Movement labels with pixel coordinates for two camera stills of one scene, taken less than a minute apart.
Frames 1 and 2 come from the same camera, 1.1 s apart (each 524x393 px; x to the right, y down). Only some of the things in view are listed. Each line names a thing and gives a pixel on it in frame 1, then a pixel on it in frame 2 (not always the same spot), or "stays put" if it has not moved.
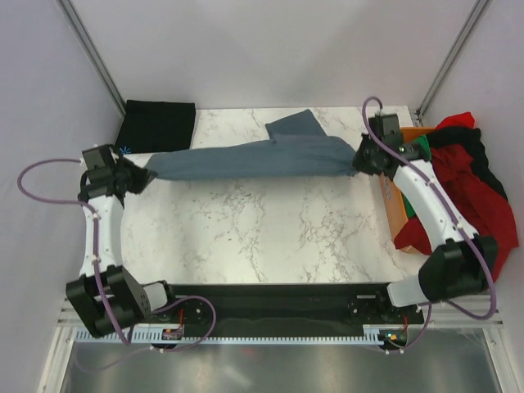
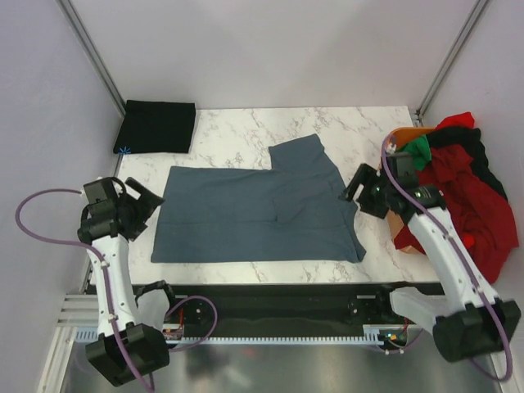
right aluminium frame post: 449,60 stays put
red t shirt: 454,164 stays put
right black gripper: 358,164 to 365,175
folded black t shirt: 148,126 stays put
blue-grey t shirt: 297,146 to 296,211
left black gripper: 143,177 to 146,204
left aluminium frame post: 93,55 stays put
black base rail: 268,310 stays put
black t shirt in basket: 471,139 stays put
